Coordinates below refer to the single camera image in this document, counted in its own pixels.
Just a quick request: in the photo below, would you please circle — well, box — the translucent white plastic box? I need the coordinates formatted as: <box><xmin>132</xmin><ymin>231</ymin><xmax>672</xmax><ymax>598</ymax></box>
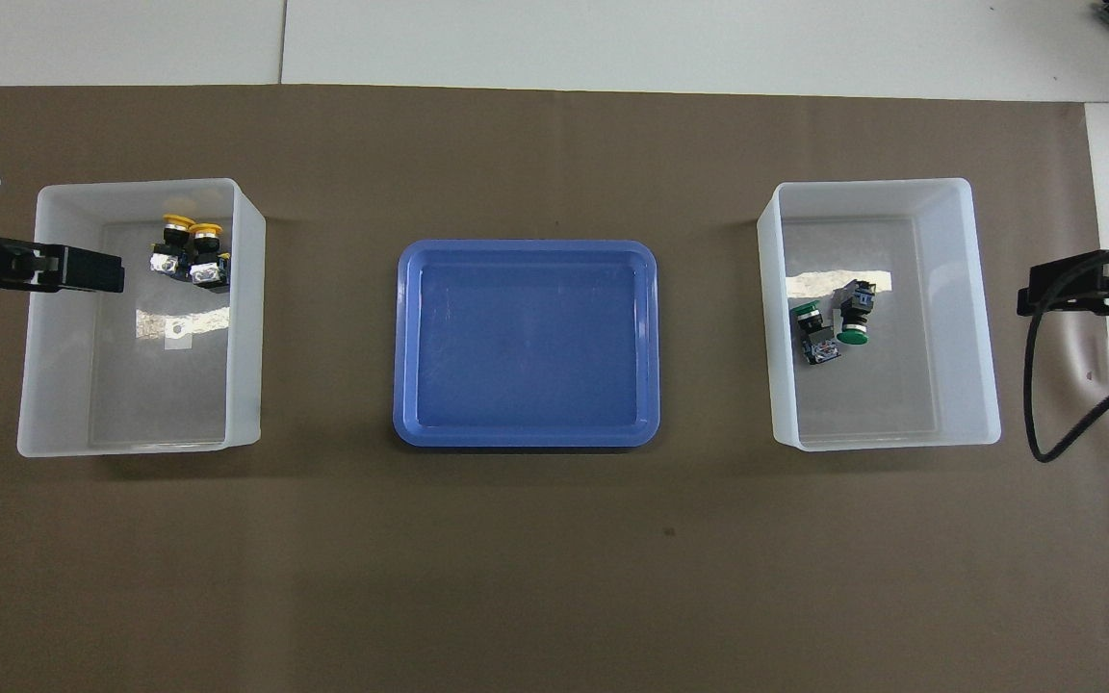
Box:
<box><xmin>17</xmin><ymin>178</ymin><xmax>267</xmax><ymax>459</ymax></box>
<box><xmin>757</xmin><ymin>178</ymin><xmax>1002</xmax><ymax>451</ymax></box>

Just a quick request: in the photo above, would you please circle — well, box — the blue plastic tray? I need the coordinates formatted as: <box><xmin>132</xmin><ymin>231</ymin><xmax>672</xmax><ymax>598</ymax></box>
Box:
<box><xmin>393</xmin><ymin>239</ymin><xmax>661</xmax><ymax>450</ymax></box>

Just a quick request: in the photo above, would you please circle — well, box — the yellow push button switch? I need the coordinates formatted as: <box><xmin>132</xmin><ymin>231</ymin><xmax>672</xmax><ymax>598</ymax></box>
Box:
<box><xmin>186</xmin><ymin>222</ymin><xmax>232</xmax><ymax>289</ymax></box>
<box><xmin>149</xmin><ymin>214</ymin><xmax>195</xmax><ymax>276</ymax></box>

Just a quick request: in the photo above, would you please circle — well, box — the green push button switch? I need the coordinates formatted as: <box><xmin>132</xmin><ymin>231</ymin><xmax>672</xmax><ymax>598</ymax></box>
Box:
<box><xmin>790</xmin><ymin>300</ymin><xmax>843</xmax><ymax>366</ymax></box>
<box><xmin>835</xmin><ymin>279</ymin><xmax>879</xmax><ymax>347</ymax></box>

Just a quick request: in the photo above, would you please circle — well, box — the black cable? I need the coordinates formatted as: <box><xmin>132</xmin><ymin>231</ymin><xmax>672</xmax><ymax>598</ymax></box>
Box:
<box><xmin>1023</xmin><ymin>244</ymin><xmax>1109</xmax><ymax>464</ymax></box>

